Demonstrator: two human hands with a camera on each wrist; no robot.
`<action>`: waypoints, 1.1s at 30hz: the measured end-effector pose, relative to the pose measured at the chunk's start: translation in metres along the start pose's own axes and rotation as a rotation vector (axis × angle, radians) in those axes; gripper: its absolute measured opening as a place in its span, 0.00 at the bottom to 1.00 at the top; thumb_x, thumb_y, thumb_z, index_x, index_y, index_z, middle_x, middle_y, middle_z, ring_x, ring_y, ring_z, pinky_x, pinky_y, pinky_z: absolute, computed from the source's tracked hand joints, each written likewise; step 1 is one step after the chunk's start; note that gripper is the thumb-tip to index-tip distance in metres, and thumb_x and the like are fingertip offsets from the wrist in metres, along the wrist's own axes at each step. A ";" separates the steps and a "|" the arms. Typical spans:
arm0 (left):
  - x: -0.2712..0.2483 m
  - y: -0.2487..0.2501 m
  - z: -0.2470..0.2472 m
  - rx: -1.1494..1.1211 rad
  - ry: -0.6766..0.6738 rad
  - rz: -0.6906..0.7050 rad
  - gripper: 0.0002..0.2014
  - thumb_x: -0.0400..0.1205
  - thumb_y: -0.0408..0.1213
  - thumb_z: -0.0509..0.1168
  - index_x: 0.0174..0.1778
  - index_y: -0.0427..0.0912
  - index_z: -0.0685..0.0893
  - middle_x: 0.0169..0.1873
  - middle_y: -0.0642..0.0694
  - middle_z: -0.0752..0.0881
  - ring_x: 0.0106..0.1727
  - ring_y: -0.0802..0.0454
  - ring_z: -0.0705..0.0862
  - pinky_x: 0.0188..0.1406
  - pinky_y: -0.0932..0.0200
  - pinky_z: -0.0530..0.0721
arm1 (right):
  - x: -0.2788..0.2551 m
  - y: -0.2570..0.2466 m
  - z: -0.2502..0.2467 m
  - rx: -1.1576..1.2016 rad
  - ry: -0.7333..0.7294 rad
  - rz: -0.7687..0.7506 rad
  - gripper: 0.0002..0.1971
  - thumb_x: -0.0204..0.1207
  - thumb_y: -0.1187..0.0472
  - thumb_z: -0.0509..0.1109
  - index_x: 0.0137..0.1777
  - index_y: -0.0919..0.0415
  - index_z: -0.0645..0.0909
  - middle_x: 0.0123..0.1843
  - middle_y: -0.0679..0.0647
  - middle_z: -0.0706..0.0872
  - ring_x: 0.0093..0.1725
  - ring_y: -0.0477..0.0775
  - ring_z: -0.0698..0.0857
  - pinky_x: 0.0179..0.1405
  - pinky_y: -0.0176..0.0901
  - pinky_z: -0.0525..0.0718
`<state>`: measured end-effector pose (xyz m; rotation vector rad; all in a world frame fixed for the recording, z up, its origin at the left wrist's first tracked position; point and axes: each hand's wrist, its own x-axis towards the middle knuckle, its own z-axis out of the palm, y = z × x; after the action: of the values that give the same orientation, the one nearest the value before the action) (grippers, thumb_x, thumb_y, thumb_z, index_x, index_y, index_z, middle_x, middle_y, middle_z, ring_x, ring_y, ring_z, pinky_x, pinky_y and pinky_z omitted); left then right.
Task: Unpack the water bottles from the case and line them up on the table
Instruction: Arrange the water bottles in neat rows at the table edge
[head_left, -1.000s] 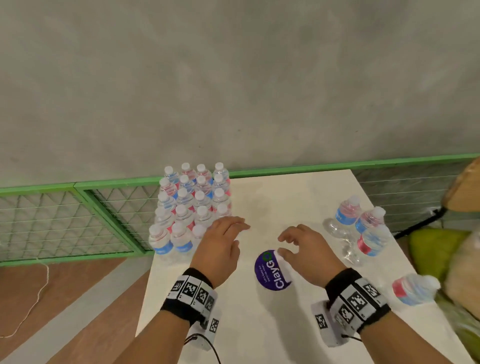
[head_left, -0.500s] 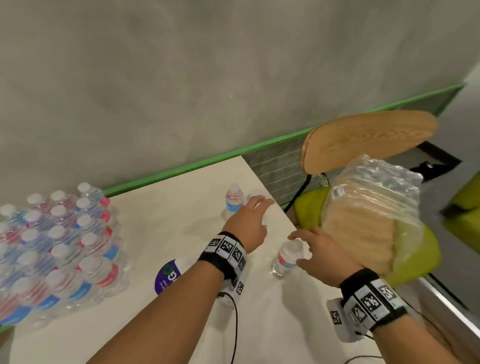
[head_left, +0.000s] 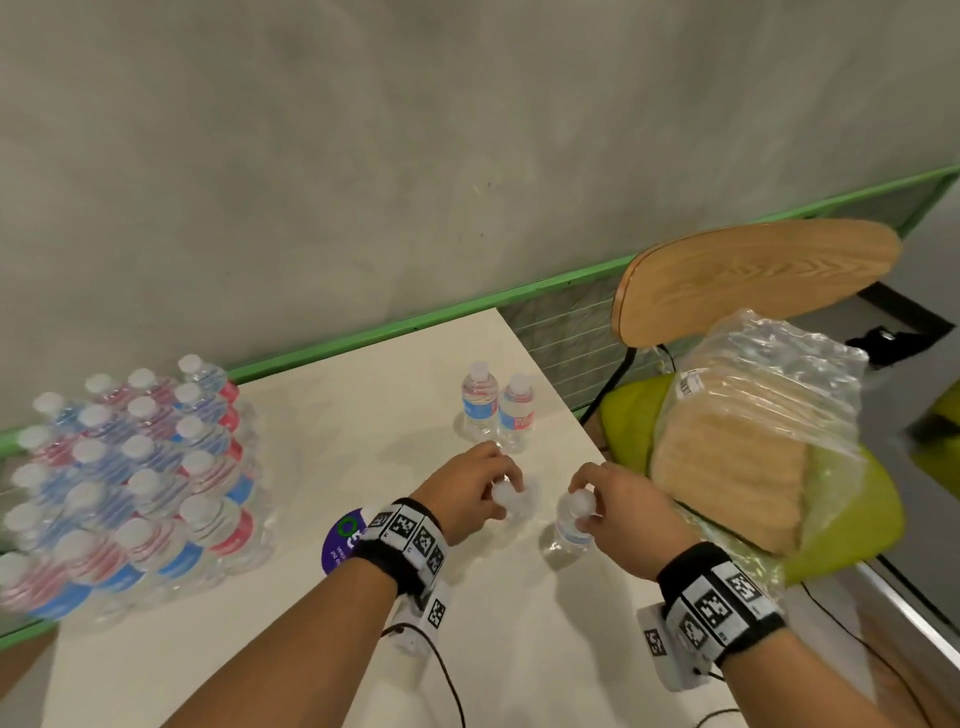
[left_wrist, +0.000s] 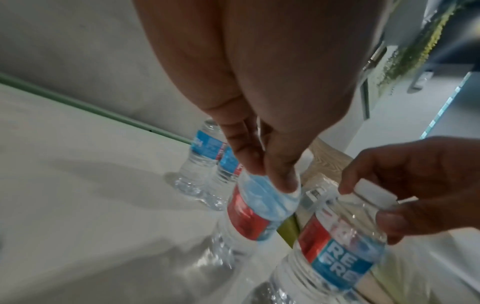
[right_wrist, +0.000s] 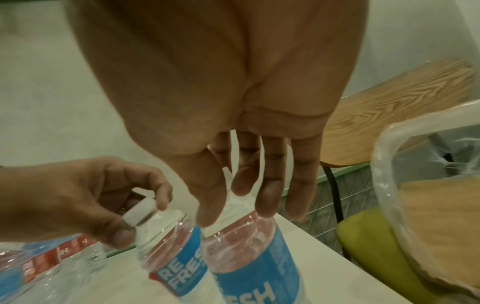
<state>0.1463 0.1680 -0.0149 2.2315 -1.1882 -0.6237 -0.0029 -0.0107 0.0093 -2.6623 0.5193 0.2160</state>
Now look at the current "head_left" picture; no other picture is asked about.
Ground person's right hand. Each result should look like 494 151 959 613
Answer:
567 461 703 583

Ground person's left hand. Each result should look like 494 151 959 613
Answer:
410 440 526 547

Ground shrink-wrapped pack of water bottles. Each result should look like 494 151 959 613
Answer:
648 307 871 594

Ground neat rows of water bottles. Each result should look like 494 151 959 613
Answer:
0 353 275 628

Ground person's right forearm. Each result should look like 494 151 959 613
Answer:
719 644 901 728

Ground person's left forearm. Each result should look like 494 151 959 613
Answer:
161 558 399 728

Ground brown cardboard sheet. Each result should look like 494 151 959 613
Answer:
650 397 811 556

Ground purple round sticker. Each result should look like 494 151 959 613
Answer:
320 507 369 577

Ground white table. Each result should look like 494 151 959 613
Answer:
41 307 744 728

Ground green metal mesh fence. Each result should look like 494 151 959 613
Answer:
0 164 960 654

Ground wooden-backed green seat chair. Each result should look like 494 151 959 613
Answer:
577 218 909 586

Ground black floor object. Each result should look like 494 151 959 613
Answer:
845 326 939 369

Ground green upholstered sofa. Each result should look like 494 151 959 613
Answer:
907 378 960 500

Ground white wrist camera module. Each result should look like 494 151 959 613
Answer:
637 603 714 693
386 581 455 658

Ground thin black cable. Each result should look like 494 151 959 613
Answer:
798 581 935 728
693 667 744 728
380 622 468 728

